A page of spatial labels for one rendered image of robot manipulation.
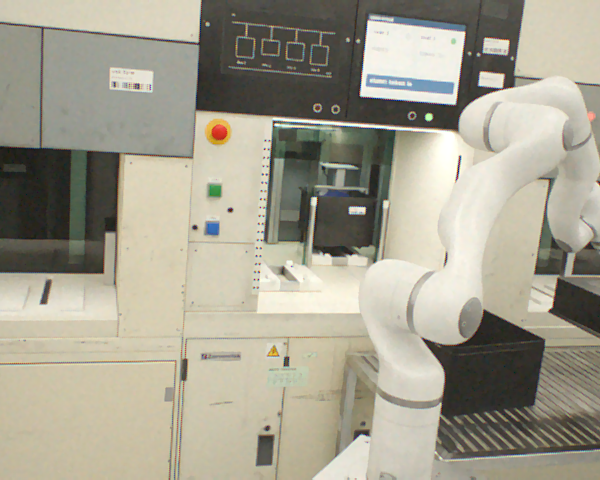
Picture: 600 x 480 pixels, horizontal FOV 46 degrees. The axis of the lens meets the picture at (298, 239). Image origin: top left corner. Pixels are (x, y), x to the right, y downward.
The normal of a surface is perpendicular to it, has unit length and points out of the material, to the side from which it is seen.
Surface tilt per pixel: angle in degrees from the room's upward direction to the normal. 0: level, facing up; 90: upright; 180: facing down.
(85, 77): 90
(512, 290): 90
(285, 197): 90
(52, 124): 90
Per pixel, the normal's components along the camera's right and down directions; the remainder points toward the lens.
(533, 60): 0.26, 0.22
